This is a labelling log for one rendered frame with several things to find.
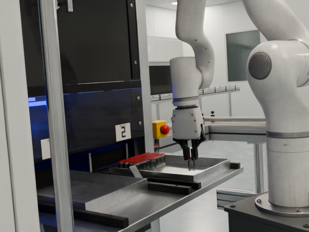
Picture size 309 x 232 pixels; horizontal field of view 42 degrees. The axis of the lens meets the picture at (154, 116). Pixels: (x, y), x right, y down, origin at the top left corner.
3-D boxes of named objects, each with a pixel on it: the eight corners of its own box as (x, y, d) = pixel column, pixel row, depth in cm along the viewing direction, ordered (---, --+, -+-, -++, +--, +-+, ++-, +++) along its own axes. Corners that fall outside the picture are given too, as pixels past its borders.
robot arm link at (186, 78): (187, 96, 139) (167, 99, 133) (184, 58, 138) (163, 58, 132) (205, 95, 132) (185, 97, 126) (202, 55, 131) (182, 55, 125)
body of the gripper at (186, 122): (167, 106, 132) (169, 140, 133) (194, 104, 126) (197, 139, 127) (179, 104, 138) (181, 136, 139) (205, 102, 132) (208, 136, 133)
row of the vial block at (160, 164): (132, 175, 140) (131, 162, 140) (162, 165, 155) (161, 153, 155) (137, 176, 139) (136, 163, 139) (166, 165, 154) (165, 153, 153)
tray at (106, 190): (4, 200, 120) (3, 188, 120) (69, 179, 141) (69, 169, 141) (86, 217, 100) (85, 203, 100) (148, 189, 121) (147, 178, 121)
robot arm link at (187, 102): (166, 99, 131) (167, 108, 132) (190, 97, 126) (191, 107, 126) (180, 97, 138) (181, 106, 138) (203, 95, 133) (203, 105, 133)
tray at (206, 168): (109, 176, 141) (108, 167, 141) (152, 162, 162) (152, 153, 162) (194, 187, 122) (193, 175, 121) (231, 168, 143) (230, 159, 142)
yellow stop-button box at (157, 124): (144, 138, 174) (143, 122, 173) (153, 136, 180) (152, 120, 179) (158, 139, 170) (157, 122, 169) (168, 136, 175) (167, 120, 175)
